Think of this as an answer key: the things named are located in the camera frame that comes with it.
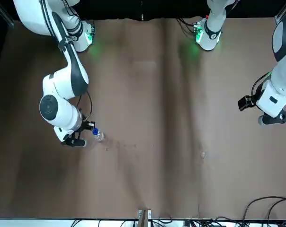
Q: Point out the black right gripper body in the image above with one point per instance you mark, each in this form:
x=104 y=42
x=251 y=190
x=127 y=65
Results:
x=77 y=132

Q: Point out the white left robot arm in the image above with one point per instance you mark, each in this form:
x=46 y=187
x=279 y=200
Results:
x=212 y=35

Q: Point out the clear bottle blue cap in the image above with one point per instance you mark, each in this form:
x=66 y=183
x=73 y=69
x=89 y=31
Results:
x=100 y=136

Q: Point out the aluminium frame post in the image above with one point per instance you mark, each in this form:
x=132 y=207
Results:
x=5 y=17
x=281 y=13

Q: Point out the clear glass sample vial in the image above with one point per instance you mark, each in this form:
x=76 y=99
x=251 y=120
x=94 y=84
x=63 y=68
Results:
x=202 y=154

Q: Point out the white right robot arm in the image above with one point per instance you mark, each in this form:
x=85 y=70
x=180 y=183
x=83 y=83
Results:
x=55 y=82

